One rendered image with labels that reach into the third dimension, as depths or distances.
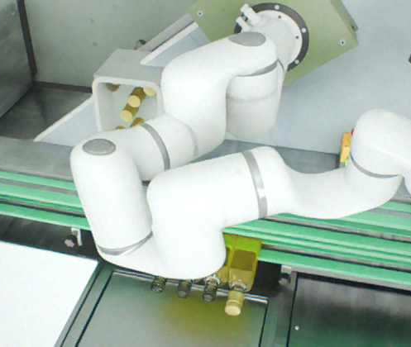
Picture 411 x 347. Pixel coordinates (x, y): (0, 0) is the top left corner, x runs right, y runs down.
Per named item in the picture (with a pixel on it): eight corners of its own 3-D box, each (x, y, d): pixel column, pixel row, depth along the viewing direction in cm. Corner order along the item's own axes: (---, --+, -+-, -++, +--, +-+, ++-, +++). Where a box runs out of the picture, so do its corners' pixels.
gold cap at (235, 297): (236, 287, 115) (231, 303, 112) (247, 297, 116) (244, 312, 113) (225, 293, 117) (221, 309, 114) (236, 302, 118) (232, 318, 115)
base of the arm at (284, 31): (218, 24, 110) (200, 55, 98) (265, -15, 103) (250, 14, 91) (267, 78, 115) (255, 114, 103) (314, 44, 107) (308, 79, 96)
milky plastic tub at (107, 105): (112, 136, 145) (100, 154, 138) (104, 60, 131) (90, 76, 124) (174, 144, 142) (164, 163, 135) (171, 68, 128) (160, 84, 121)
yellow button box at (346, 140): (338, 154, 132) (337, 171, 126) (343, 128, 128) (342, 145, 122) (367, 158, 131) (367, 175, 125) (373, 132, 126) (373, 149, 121)
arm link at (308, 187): (238, 137, 65) (398, 98, 67) (241, 197, 75) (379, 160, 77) (260, 192, 60) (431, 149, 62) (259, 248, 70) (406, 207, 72)
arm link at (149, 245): (222, 119, 74) (238, 209, 81) (71, 155, 72) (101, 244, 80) (253, 170, 60) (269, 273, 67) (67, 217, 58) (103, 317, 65)
